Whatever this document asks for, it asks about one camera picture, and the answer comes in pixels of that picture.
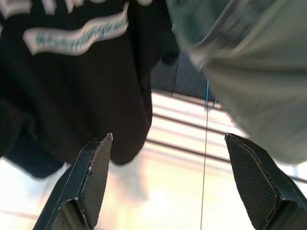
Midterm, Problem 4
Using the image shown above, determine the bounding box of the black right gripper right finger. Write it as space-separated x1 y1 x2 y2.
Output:
224 133 307 230

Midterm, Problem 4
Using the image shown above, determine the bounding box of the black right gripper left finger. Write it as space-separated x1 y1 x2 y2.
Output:
32 132 113 230

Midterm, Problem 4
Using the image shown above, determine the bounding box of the black printed T-shirt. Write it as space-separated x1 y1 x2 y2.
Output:
0 0 179 179

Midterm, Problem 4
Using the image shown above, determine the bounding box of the beige T-shirt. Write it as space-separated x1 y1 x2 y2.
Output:
165 0 307 166

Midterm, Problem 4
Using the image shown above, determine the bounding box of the black floor mat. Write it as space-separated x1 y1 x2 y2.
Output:
150 45 225 111

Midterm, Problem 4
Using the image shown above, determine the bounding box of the thin pale cord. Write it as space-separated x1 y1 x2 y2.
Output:
200 80 218 230

